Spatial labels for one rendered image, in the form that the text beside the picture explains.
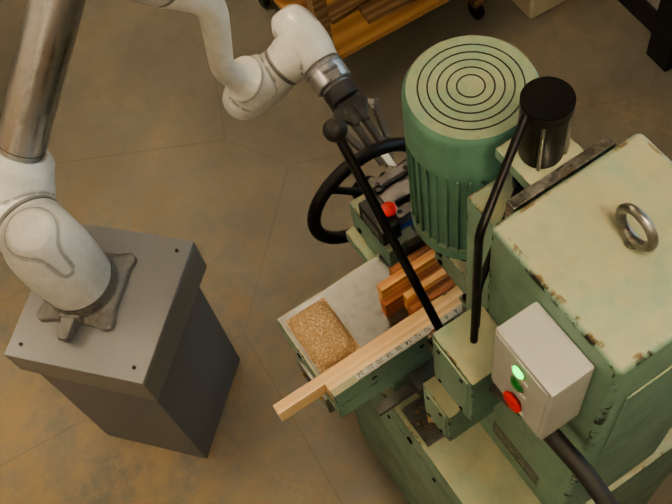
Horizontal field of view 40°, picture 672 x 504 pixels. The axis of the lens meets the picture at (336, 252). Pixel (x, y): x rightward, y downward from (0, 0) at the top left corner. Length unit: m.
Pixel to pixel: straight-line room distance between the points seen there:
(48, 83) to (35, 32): 0.10
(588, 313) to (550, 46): 2.25
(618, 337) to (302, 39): 1.24
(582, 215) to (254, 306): 1.79
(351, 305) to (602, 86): 1.63
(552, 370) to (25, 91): 1.22
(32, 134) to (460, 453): 1.03
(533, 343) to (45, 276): 1.10
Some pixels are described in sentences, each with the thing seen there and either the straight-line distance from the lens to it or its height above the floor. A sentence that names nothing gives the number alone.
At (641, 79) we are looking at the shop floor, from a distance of 3.16.
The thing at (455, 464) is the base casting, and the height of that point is 0.80.
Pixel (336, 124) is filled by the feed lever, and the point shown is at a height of 1.41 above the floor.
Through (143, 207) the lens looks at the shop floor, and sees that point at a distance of 3.02.
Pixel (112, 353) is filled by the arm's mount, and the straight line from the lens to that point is 2.01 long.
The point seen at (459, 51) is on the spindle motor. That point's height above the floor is 1.50.
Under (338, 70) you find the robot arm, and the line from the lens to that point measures 2.05.
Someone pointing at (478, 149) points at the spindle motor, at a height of 1.49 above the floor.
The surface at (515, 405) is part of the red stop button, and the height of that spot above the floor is 1.37.
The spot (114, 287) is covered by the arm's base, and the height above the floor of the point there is 0.74.
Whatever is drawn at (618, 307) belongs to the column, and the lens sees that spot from 1.03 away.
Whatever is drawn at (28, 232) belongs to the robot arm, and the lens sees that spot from 1.88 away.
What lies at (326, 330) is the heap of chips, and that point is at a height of 0.93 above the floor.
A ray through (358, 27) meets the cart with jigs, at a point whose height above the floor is 0.18.
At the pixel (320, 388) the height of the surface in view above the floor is 0.93.
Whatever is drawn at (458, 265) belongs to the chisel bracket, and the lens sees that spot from 1.55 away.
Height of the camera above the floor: 2.45
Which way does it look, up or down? 61 degrees down
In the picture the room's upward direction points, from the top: 14 degrees counter-clockwise
